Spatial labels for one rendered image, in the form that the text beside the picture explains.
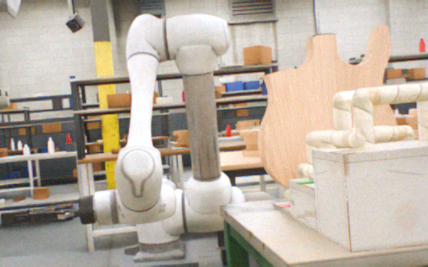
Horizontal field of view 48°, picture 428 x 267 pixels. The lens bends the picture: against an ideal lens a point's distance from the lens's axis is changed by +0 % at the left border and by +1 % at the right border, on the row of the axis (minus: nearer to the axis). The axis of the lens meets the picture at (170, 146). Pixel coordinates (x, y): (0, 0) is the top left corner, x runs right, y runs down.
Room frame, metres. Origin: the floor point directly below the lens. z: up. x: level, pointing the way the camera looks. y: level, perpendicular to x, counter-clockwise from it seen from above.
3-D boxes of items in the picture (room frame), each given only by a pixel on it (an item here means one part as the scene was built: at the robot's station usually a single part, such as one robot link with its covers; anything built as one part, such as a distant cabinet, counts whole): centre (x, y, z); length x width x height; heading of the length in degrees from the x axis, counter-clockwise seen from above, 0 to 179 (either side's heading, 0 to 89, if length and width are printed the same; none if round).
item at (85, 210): (1.22, 0.26, 0.97); 0.09 x 0.08 x 0.07; 95
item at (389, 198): (0.89, -0.42, 1.02); 0.27 x 0.15 x 0.17; 95
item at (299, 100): (1.20, -0.40, 1.17); 0.35 x 0.04 x 0.40; 94
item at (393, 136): (1.00, -0.41, 1.12); 0.20 x 0.03 x 0.03; 94
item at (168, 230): (1.71, 0.06, 0.87); 0.18 x 0.16 x 0.22; 83
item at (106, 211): (1.22, 0.18, 0.97); 0.09 x 0.06 x 0.09; 5
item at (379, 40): (1.21, -0.53, 1.33); 0.07 x 0.04 x 0.10; 94
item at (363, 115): (0.83, -0.34, 1.15); 0.03 x 0.03 x 0.09
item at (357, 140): (0.87, -0.33, 1.12); 0.11 x 0.03 x 0.03; 5
